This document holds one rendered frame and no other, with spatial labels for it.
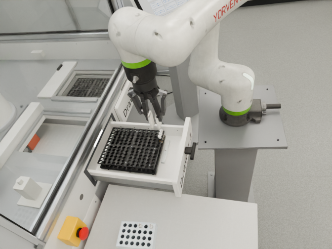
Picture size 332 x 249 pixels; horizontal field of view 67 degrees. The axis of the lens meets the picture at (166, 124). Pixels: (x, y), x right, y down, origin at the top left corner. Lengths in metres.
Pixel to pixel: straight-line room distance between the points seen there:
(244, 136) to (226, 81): 0.26
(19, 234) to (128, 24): 0.58
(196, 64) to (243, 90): 0.22
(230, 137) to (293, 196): 0.89
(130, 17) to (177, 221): 0.68
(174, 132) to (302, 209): 1.10
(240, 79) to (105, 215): 0.72
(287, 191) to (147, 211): 1.15
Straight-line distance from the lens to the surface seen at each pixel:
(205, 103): 1.24
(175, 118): 2.21
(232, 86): 0.98
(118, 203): 1.04
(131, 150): 0.97
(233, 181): 1.50
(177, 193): 0.89
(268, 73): 2.70
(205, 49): 1.03
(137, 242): 0.93
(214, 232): 0.94
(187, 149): 0.91
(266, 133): 1.14
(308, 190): 1.95
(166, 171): 0.96
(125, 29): 0.63
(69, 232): 0.89
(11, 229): 0.75
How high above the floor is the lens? 1.65
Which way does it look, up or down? 48 degrees down
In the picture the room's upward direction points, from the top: 13 degrees counter-clockwise
